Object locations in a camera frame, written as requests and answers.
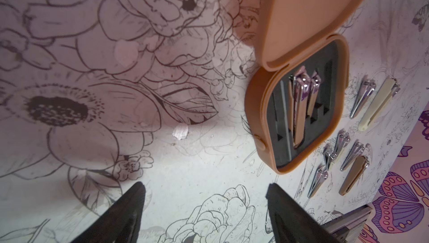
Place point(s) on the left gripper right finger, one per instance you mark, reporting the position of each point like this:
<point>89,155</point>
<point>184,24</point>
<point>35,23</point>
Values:
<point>290,222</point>

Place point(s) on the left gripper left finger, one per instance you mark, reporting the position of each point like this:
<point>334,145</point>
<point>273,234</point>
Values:
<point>121,222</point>

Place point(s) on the tan brown clipper case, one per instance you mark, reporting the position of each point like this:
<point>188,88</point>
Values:
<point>292,34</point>

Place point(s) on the large brown nail clipper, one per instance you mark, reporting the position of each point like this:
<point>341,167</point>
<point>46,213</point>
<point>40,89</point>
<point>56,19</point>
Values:
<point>299,84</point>

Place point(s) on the small silver nail clipper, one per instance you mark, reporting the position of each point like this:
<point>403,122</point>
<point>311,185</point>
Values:
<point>313,92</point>

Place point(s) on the grey nail clipper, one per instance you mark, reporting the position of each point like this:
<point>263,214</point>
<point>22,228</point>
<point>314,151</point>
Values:
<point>320,176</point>

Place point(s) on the long brown nail clipper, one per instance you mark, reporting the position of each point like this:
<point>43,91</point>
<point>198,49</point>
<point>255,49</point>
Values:
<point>359,166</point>

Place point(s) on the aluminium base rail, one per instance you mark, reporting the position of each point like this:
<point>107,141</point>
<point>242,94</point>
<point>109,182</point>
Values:
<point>346,228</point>

